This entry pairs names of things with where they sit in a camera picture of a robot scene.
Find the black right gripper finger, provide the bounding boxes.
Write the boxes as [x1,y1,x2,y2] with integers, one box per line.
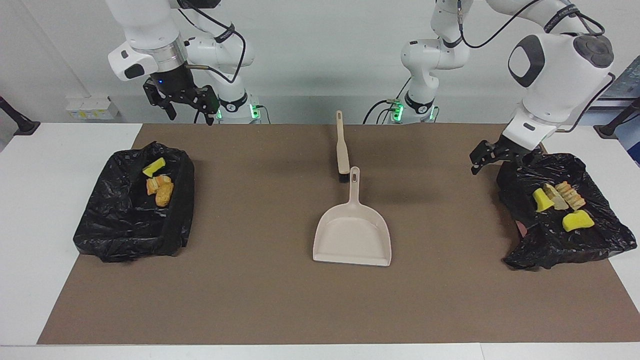
[143,80,176,121]
[192,86,220,126]

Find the black left arm base cables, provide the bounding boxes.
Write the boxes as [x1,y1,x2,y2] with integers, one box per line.
[362,99,398,125]

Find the pale beige bread chunk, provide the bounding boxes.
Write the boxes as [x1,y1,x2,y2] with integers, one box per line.
[543,183,570,211]

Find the striped croissant slice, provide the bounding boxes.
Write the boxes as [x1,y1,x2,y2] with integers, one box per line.
[555,181,586,211]

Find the black right arm base cables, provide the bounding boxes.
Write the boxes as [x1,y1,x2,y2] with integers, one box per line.
[194,102,271,125]

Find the yellow sponge with green pad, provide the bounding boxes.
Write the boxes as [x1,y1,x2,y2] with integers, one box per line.
[142,157,167,178]

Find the brown table mat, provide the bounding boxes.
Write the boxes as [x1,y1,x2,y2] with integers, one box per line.
[37,123,640,345]

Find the black arm gripper cable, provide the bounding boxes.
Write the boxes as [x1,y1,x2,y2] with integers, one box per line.
[177,7,248,86]
[452,0,617,134]

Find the beige hand brush black bristles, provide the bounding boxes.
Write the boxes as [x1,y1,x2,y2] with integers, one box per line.
[335,110,352,183]

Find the white wall socket box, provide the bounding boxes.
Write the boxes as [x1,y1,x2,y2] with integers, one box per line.
[66,96,120,121]

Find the beige plastic dustpan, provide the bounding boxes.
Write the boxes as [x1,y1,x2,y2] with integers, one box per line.
[313,166,392,267]

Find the black bag lined bin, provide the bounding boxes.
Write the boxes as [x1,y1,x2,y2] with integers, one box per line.
[73,141,195,263]
[496,150,638,271]

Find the orange fried nugget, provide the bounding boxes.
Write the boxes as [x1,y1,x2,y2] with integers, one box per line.
[155,182,175,208]

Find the small yellow sponge piece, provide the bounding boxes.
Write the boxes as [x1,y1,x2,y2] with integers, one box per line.
[532,188,555,212]

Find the black left arm gripper cable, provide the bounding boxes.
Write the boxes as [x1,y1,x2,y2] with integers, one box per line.
[452,0,617,134]

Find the black arm base cables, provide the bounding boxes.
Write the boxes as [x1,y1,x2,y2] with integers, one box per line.
[194,102,271,125]
[362,99,398,125]

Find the black right arm gripper cable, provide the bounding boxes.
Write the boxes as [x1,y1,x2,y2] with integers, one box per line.
[177,7,248,86]

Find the orange crusted bread chunk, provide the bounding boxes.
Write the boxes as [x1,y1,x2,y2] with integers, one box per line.
[146,175,172,196]

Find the yellow sponge wedge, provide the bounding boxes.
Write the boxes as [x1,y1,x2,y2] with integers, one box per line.
[562,209,596,233]

